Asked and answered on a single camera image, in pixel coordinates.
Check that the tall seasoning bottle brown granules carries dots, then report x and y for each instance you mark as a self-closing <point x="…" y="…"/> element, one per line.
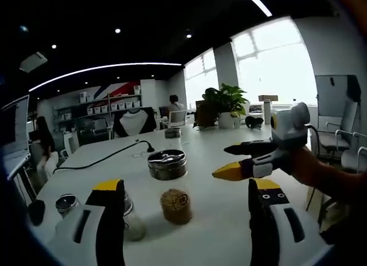
<point x="167" y="168"/>

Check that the green plant in white pot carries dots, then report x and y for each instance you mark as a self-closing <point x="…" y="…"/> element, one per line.
<point x="226" y="97"/>

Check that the flat cardboard box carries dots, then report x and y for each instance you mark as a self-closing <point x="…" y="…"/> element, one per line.
<point x="268" y="98"/>

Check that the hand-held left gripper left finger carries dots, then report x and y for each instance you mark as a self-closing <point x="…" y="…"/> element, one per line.
<point x="109" y="234"/>

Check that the small seasoning bottle white powder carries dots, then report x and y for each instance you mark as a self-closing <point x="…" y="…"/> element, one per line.
<point x="136" y="228"/>
<point x="67" y="204"/>

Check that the white table socket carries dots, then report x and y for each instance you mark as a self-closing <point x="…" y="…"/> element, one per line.
<point x="137" y="155"/>

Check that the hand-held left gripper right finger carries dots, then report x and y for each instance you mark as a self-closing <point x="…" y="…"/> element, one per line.
<point x="266" y="237"/>

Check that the person's right hand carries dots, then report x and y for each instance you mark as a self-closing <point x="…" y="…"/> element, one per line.
<point x="298" y="165"/>

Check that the brown paper bag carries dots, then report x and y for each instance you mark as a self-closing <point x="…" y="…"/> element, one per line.
<point x="205" y="117"/>

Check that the curved ceiling light strip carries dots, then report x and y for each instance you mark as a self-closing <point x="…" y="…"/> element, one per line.
<point x="143" y="63"/>
<point x="256" y="2"/>

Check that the white laptop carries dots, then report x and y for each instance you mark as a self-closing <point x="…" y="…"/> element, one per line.
<point x="17" y="128"/>

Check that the grey high-back chair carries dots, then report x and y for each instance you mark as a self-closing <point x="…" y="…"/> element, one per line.
<point x="329" y="99"/>

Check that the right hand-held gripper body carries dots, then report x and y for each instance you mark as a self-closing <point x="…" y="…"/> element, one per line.
<point x="289" y="125"/>

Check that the shelf with white bins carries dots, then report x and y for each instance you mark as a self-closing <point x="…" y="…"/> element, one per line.
<point x="120" y="105"/>

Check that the ceiling air conditioner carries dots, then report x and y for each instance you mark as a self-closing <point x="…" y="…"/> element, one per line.
<point x="33" y="61"/>

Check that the black jacket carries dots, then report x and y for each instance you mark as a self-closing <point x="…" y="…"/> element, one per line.
<point x="354" y="88"/>

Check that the tall seasoning bottle cream powder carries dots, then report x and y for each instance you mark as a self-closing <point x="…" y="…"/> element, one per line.
<point x="173" y="133"/>

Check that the black headphones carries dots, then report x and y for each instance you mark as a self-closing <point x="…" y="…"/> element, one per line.
<point x="252" y="121"/>

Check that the grey mesh office chair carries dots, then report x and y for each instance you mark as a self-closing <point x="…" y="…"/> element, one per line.
<point x="177" y="119"/>

